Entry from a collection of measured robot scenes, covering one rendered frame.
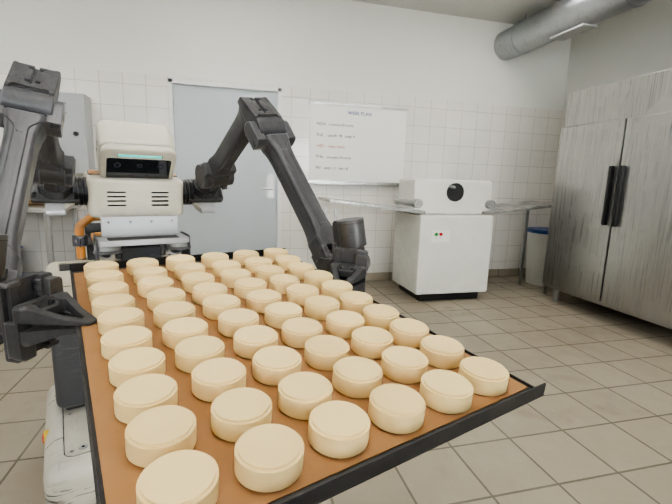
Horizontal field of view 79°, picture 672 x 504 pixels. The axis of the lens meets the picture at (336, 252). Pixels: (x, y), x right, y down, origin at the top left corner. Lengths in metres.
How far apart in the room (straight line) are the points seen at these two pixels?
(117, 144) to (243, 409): 1.10
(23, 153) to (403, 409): 0.74
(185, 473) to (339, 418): 0.12
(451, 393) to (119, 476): 0.27
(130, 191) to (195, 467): 1.18
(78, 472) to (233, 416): 1.30
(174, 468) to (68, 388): 1.55
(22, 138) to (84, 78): 3.83
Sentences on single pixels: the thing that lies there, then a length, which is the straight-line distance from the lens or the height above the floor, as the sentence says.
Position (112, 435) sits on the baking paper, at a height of 0.96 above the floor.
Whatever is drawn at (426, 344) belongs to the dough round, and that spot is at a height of 0.98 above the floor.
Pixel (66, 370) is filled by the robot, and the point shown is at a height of 0.45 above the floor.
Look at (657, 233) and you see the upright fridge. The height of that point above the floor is 0.84.
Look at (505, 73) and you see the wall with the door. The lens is 5.64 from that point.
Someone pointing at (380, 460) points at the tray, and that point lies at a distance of 0.34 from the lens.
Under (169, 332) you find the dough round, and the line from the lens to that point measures 0.50.
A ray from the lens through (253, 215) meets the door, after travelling 4.53.
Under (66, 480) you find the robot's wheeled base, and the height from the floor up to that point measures 0.24.
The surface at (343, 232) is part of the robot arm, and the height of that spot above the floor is 1.06.
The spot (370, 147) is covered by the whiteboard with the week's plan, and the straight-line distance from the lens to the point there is 4.73.
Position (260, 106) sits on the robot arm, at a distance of 1.12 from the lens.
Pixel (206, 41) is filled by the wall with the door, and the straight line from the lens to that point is 4.66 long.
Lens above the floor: 1.16
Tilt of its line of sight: 10 degrees down
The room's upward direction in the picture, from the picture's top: 2 degrees clockwise
